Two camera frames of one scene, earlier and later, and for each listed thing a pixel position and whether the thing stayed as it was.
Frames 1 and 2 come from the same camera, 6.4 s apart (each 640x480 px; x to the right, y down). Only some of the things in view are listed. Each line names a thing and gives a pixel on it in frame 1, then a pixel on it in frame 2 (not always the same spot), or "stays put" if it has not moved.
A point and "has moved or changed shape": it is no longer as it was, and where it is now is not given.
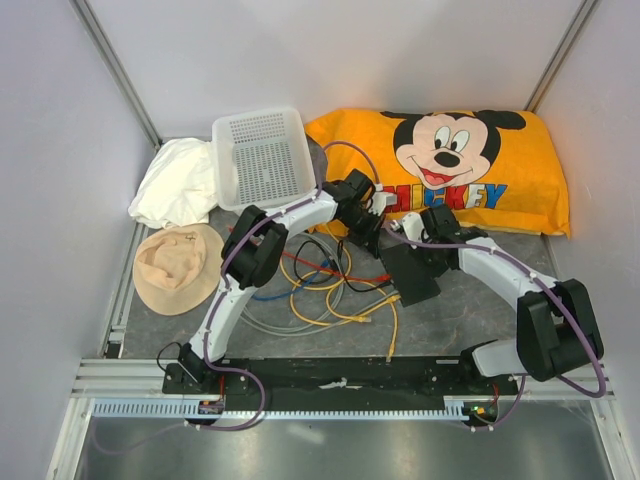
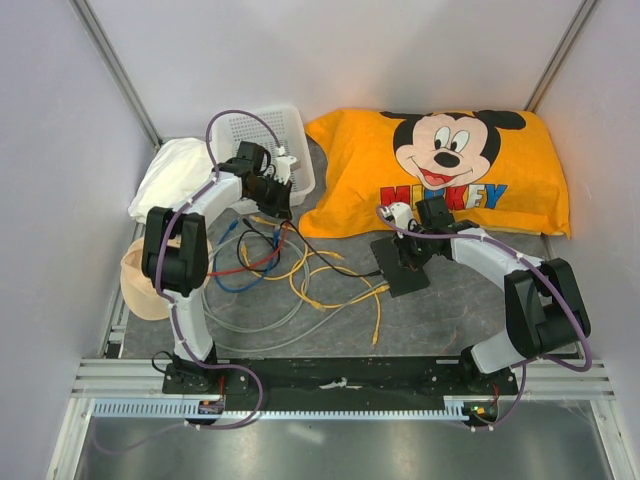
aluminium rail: (144, 378) stays put
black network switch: (410, 276) has moved or changed shape
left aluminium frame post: (129, 90) stays put
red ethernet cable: (380, 277) has moved or changed shape
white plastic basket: (261, 159) stays put
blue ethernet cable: (322, 266) has moved or changed shape
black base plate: (337, 380) stays put
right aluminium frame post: (559, 58) stays put
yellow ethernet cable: (335, 284) to (337, 267)
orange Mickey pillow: (498, 168) stays put
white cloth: (180, 187) stays put
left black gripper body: (363, 226) to (269, 194)
